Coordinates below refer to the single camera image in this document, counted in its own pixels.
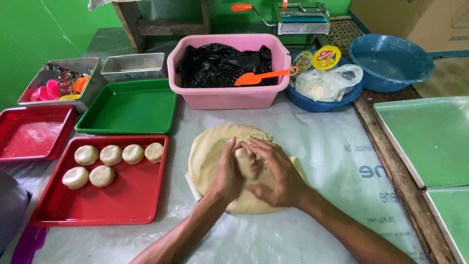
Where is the small dough lump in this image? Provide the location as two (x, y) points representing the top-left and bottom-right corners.
(235, 147), (265, 181)

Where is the empty metal loaf tin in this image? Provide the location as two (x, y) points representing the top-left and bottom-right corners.
(100, 53), (166, 82)

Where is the purple plastic item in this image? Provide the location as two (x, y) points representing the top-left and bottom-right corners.
(10, 224), (48, 264)

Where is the black plastic bag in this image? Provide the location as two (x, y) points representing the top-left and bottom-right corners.
(176, 43), (279, 88)

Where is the person's grey clothing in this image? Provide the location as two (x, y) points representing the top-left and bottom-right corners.
(0, 172), (30, 255)

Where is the clear plastic bag with dough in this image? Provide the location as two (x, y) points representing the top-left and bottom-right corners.
(295, 64), (363, 102)

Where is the small red plastic tray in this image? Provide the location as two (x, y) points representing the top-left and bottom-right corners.
(0, 105), (77, 163)

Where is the orange plastic scoop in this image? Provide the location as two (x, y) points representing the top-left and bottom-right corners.
(234, 66), (299, 87)

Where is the flat round dough sheet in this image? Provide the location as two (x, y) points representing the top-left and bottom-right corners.
(188, 125), (309, 215)

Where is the green plastic tray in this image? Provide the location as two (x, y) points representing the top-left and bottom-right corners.
(75, 78), (178, 135)

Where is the large red plastic tray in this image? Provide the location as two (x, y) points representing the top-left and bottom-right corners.
(30, 134), (169, 228)

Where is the white plastic sack table cover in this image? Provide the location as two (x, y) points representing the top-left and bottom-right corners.
(0, 92), (430, 264)

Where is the small blue plastic bowl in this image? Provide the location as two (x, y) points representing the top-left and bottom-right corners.
(285, 50), (364, 113)

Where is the pink plastic basin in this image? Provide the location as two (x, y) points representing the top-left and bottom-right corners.
(167, 34), (292, 110)

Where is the large blue plastic basin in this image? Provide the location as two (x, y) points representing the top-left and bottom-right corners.
(348, 34), (436, 93)

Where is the metal tin with cutter moulds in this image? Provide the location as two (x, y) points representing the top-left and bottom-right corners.
(18, 57), (107, 113)

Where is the group of round dough discs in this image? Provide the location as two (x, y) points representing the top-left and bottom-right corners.
(62, 142), (164, 190)

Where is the person's right hand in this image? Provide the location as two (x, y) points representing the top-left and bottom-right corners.
(240, 136), (311, 208)

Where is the wooden stool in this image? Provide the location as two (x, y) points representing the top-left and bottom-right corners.
(112, 0), (211, 54)

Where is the cardboard box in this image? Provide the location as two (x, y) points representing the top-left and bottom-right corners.
(348, 0), (469, 58)

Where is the large metal baking tray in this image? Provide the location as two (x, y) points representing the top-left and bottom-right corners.
(374, 96), (469, 190)

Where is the yellow margarine sachet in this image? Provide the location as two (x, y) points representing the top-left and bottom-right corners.
(312, 45), (341, 71)

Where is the person's left hand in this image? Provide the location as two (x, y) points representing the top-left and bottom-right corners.
(210, 136), (245, 203)

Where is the metal pasta roller machine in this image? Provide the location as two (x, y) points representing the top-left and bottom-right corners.
(231, 0), (331, 46)

